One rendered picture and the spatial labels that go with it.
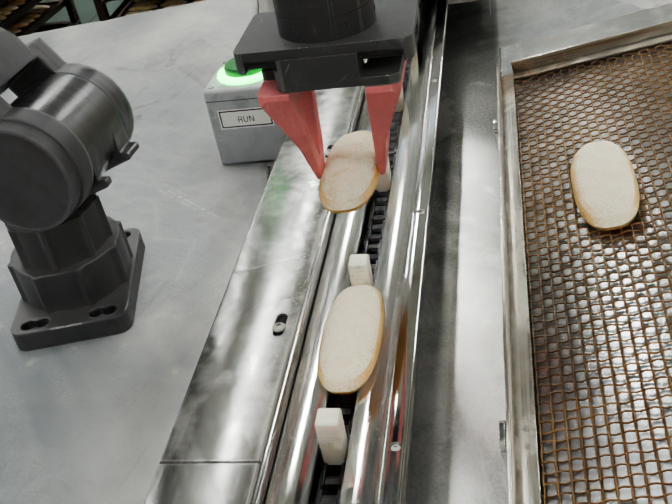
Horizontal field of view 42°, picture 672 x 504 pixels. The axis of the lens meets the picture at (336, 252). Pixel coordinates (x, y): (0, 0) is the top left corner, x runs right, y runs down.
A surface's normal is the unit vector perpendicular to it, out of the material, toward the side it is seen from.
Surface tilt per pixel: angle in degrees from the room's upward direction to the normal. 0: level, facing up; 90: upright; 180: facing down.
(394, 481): 0
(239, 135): 90
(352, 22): 90
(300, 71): 90
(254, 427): 0
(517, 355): 10
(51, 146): 59
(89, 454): 0
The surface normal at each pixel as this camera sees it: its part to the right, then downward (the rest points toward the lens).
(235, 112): -0.14, 0.58
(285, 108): -0.07, 0.84
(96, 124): 0.89, -0.22
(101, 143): 0.97, 0.04
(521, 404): -0.33, -0.79
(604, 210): -0.44, -0.56
